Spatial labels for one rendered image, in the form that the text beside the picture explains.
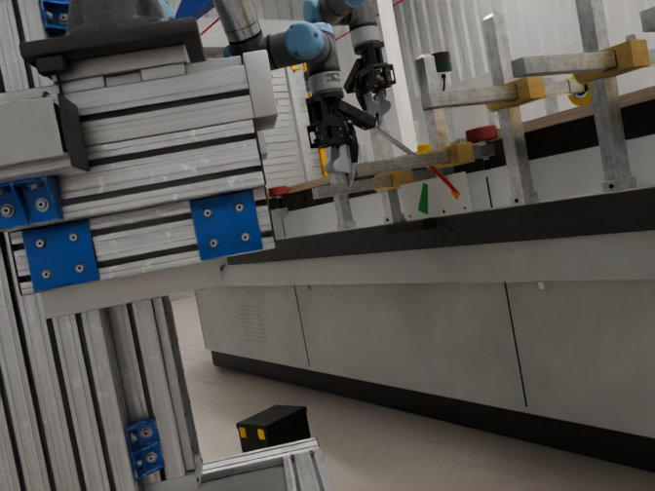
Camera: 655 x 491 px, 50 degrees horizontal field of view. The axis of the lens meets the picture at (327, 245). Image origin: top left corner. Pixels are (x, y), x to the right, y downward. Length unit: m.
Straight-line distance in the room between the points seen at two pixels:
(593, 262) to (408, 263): 0.63
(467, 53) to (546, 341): 9.40
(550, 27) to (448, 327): 8.30
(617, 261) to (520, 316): 0.56
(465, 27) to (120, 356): 10.29
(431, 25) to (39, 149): 11.02
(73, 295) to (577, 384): 1.31
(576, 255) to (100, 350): 0.98
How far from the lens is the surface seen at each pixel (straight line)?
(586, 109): 1.77
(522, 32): 10.58
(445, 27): 11.50
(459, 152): 1.76
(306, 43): 1.49
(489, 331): 2.13
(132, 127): 0.98
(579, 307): 1.88
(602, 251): 1.55
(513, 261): 1.71
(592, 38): 1.50
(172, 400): 1.27
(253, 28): 1.54
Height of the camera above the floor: 0.76
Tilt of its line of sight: 2 degrees down
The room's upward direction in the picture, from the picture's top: 10 degrees counter-clockwise
